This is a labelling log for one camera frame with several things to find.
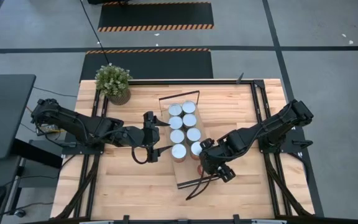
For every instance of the black desk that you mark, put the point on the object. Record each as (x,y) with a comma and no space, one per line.
(5,118)

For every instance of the blue tomatoes can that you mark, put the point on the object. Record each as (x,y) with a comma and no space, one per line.
(189,120)

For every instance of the yellow-green food can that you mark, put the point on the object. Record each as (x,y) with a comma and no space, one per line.
(189,107)

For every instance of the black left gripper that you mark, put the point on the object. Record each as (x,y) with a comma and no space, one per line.
(151,137)

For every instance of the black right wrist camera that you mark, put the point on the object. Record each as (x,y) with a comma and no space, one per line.
(226,174)

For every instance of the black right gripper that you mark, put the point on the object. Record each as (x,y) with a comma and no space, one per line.
(213,158)

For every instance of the red pineapple can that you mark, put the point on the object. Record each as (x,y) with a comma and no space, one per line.
(179,151)

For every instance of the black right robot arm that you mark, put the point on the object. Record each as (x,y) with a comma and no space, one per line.
(269,130)

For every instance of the black hazard-striped floor mat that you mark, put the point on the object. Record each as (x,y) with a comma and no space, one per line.
(154,15)
(166,65)

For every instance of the blue cherries can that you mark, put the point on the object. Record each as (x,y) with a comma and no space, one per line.
(177,136)

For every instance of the potted green plant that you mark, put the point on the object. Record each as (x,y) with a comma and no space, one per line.
(112,81)

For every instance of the red food can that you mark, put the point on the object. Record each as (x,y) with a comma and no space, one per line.
(195,148)

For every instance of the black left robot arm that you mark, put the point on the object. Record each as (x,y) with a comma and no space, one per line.
(82,127)

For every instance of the silver-lid food can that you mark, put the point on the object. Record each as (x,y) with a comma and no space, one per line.
(193,134)
(175,109)

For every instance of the black aluminium rig frame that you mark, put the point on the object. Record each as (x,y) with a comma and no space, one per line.
(182,82)

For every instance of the green oranges can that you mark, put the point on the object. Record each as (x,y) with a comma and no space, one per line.
(176,122)

